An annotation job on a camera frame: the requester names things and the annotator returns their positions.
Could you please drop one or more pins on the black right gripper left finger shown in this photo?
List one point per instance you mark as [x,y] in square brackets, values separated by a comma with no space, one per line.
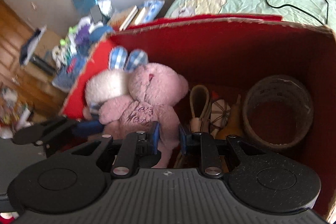
[137,150]

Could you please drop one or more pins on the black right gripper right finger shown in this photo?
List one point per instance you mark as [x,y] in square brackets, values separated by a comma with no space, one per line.
[201,150]

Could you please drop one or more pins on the white plush bunny plaid ears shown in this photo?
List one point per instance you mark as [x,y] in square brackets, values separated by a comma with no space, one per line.
[113,81]

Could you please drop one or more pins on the white ribbed ball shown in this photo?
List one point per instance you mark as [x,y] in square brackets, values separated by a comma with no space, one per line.
[220,113]

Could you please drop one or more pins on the brown gourd figure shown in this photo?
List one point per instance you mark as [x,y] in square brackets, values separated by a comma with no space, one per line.
[233,126]

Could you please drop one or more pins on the red cardboard box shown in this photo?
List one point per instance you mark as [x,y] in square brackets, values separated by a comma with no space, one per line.
[230,55]

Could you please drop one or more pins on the blue patterned cloth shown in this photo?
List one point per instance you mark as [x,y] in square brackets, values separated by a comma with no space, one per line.
[68,74]

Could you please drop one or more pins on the brown tape roll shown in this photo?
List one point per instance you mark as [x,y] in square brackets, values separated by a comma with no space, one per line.
[277,112]

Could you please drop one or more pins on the blue oval case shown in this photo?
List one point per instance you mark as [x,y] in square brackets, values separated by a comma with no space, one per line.
[99,32]

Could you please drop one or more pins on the purple toy figure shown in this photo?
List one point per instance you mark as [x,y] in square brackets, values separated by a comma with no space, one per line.
[82,36]

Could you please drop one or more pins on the stack of books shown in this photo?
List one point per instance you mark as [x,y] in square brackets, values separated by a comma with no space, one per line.
[131,16]

